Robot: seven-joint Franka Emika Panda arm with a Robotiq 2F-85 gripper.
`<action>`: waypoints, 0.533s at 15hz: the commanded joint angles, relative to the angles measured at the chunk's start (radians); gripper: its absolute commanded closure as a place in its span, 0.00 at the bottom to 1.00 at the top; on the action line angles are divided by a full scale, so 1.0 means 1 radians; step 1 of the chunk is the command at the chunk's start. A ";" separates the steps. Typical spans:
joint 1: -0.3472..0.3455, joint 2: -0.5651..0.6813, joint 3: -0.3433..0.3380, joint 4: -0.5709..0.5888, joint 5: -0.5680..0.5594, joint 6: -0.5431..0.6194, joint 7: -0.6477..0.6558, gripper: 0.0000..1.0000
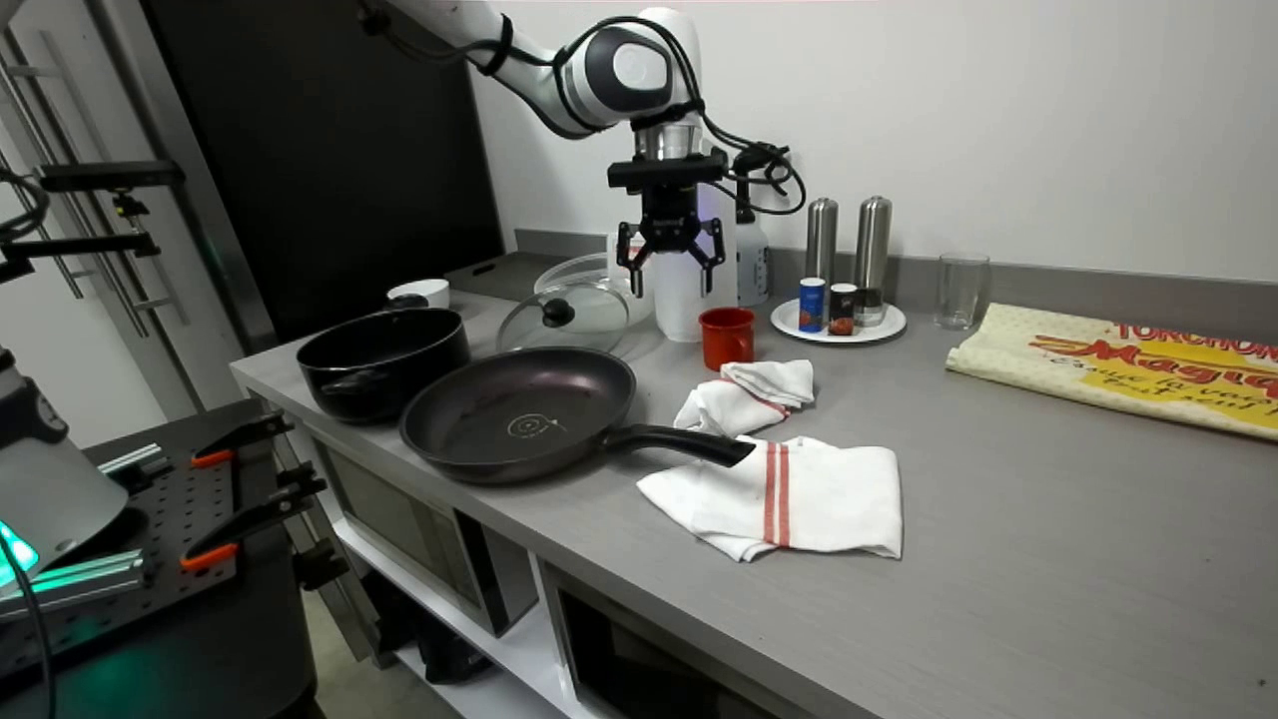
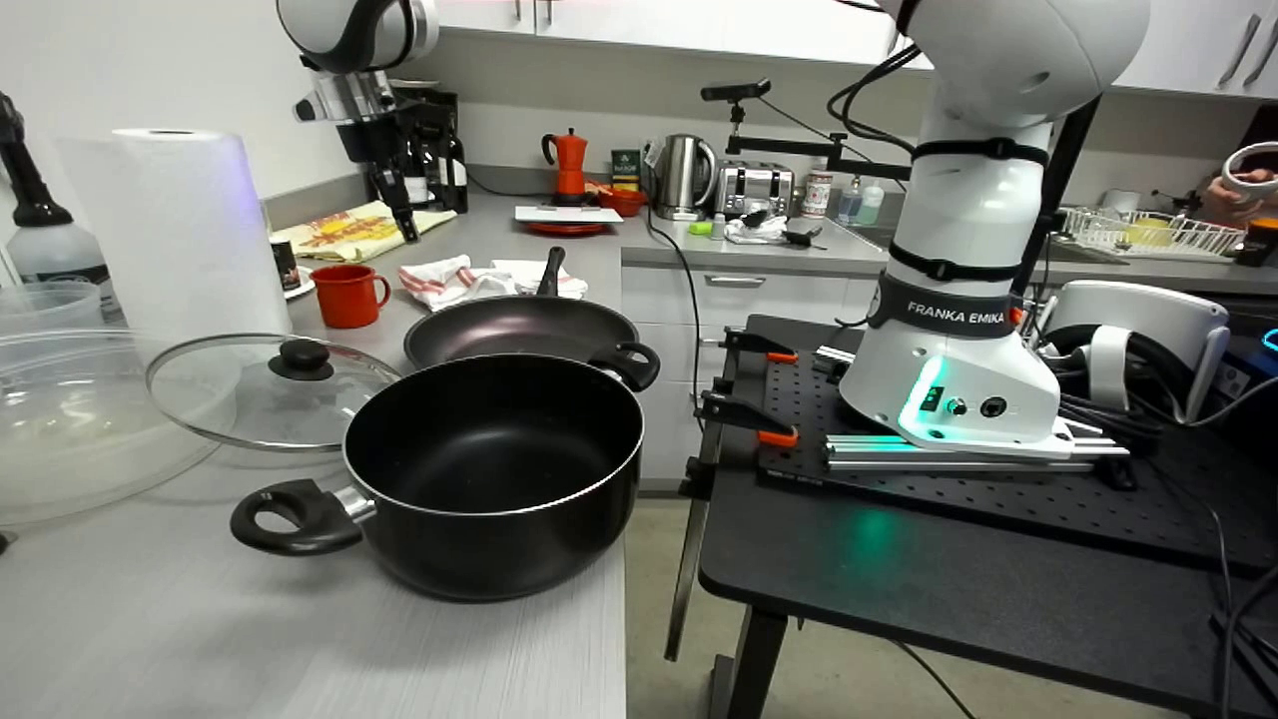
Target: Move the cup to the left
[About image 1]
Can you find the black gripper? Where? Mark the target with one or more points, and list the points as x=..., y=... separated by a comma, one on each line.
x=679, y=219

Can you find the red cup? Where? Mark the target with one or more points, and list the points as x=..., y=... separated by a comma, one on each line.
x=728, y=339

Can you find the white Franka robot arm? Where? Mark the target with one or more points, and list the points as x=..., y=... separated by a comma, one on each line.
x=601, y=73

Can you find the white paper towel roll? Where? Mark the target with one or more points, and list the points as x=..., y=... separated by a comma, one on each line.
x=685, y=312

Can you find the white box with red label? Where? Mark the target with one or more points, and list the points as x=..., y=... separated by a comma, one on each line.
x=611, y=254

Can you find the spray bottle with black head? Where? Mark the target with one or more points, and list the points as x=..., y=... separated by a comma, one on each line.
x=751, y=274

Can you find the glass pot lid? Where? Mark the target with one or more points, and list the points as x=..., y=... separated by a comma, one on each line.
x=583, y=269

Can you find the glass lid with black knob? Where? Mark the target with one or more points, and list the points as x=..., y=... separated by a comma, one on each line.
x=593, y=324

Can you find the blue capped spice jar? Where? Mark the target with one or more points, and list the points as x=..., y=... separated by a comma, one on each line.
x=812, y=306

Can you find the short steel grinder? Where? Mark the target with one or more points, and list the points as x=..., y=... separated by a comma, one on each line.
x=818, y=242

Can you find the crumpled white red-striped towel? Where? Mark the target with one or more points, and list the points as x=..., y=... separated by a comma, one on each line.
x=745, y=395

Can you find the dark spice jar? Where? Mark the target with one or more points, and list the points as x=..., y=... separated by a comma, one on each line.
x=845, y=307

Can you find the tall steel grinder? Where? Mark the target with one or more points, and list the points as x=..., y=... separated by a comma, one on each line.
x=872, y=245

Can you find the white round plate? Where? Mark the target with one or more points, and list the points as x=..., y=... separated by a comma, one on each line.
x=878, y=328

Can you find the black frying pan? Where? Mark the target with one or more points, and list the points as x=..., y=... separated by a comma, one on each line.
x=520, y=411

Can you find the small white bowl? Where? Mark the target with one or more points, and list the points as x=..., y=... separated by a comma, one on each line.
x=419, y=291

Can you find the flat white red-striped towel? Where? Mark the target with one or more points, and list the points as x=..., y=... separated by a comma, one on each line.
x=812, y=499

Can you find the clear drinking glass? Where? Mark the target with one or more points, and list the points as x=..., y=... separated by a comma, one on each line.
x=962, y=298

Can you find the black cooking pot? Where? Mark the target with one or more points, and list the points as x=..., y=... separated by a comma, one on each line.
x=386, y=370

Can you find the dark built-in appliance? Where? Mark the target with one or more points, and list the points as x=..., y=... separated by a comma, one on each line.
x=641, y=664
x=414, y=523

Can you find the yellow printed bag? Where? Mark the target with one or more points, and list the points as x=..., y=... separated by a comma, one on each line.
x=1118, y=372

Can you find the black orange-tipped clamp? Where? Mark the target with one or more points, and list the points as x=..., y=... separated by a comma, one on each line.
x=242, y=439
x=254, y=515

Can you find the small grey metal block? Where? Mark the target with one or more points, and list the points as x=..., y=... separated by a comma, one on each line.
x=129, y=462

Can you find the black breadboard table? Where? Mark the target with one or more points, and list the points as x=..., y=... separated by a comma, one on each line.
x=199, y=641

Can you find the wrist mounted camera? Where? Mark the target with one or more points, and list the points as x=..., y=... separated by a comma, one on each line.
x=663, y=174

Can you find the black camera stand bar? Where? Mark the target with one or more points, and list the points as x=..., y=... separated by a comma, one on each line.
x=105, y=174

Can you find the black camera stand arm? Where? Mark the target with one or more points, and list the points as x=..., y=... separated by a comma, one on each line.
x=81, y=245

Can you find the aluminium rail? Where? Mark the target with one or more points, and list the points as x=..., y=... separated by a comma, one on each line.
x=81, y=575

